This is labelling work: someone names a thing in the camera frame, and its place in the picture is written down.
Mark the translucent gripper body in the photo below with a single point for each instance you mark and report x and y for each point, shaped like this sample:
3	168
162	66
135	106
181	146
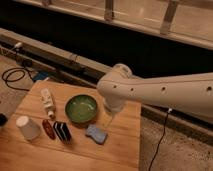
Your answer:
110	115

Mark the white ceramic cup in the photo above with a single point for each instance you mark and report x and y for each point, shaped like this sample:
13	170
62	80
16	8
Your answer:
29	129

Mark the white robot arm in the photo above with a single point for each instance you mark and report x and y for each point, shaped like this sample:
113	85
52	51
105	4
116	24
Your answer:
190	94

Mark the green ceramic bowl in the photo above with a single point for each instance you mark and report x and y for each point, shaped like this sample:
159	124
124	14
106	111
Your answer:
81	108

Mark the black white striped eraser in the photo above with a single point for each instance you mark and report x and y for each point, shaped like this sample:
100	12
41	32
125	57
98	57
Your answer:
62	131

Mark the blue sponge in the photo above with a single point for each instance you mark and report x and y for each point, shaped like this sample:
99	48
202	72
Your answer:
98	135

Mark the red brown oval item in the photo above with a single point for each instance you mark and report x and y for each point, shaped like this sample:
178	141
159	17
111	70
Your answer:
48	129

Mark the white tube with cap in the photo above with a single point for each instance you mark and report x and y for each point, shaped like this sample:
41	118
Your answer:
48	102

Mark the blue object behind table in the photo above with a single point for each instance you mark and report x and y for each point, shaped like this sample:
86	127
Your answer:
40	76

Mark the black object at left edge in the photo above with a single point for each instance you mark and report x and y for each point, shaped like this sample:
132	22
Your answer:
3	119

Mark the white plug on rail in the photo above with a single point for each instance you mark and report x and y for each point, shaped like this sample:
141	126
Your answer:
18	45

